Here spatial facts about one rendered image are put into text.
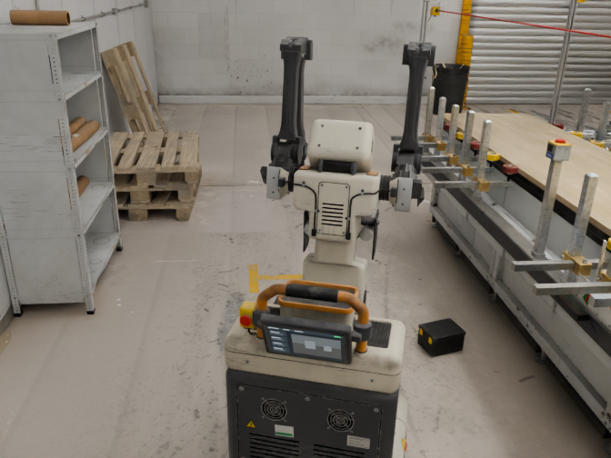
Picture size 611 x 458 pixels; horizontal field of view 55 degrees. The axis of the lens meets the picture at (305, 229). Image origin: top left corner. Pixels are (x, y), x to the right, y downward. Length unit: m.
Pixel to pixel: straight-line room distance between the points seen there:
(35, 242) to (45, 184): 0.35
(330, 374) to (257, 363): 0.22
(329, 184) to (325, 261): 0.29
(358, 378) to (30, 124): 2.19
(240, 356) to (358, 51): 8.12
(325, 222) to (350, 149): 0.25
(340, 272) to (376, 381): 0.45
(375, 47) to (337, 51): 0.61
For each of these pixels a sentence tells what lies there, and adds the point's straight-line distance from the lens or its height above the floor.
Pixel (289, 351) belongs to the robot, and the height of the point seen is 0.81.
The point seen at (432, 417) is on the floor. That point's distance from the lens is 2.83.
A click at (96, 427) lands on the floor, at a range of 2.83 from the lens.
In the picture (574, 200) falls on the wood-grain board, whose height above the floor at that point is 0.90.
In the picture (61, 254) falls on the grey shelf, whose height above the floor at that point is 0.39.
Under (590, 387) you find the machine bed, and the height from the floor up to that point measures 0.17.
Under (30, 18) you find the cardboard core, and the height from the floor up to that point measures 1.59.
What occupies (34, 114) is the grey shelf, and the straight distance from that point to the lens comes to 3.27.
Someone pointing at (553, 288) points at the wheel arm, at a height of 0.86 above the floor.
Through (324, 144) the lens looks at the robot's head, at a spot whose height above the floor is 1.32.
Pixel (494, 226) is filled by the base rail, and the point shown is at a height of 0.68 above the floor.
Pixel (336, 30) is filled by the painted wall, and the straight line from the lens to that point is 9.53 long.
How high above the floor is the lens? 1.81
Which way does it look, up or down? 23 degrees down
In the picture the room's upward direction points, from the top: 1 degrees clockwise
